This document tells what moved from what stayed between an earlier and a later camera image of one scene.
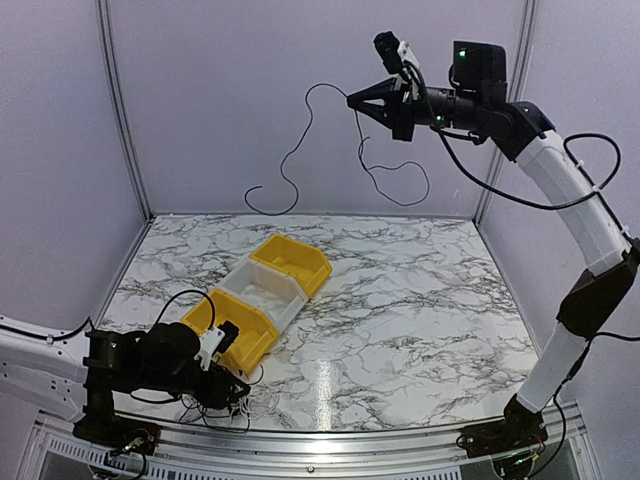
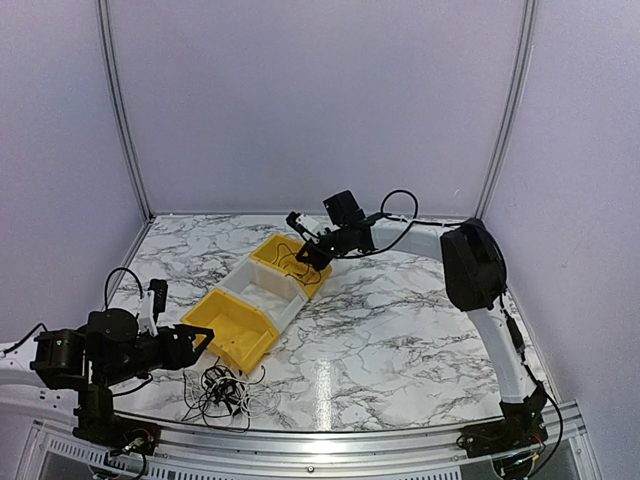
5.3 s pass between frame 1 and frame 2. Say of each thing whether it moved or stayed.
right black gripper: moved
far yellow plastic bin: stayed
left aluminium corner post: stayed
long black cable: moved
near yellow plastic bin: stayed
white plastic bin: stayed
